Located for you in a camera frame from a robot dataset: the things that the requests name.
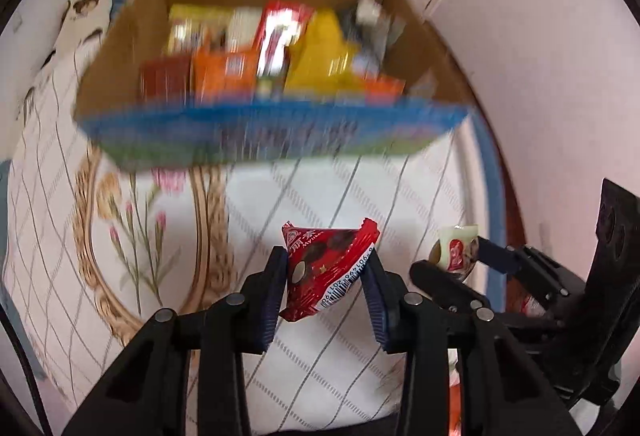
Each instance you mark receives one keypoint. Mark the dark red snack packet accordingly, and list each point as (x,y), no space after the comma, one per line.
(165,79)

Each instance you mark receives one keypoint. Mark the small red snack packet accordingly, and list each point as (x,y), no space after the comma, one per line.
(325,266)

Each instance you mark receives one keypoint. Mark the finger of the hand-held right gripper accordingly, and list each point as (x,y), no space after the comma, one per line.
(520,266)
(445,283)

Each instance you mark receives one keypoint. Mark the small cream snack packet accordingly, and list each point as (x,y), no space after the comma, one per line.
(452,251)

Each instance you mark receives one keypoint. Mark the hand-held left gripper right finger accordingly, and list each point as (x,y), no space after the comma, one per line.
(375,308)

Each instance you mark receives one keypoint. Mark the floral grid blanket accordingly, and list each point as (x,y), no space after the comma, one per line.
(325,196)

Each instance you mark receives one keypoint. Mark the yellow and black snack packet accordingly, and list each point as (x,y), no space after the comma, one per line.
(320,46)

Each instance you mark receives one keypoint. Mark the cardboard box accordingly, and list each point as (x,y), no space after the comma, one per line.
(250,131)

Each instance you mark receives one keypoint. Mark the flat orange snack packet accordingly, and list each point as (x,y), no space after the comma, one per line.
(380,86)

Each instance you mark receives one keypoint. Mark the pale yellow snack packet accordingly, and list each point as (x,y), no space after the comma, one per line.
(195,29)

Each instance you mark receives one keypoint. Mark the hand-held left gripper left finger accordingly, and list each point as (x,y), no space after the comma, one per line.
(272,301)

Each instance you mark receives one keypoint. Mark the red crown print snack packet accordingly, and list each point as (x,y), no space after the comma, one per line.
(277,36)

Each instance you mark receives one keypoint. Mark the white snack packet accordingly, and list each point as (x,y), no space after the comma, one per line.
(245,29)

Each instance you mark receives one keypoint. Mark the bear print pillow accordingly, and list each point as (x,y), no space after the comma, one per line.
(75,21)

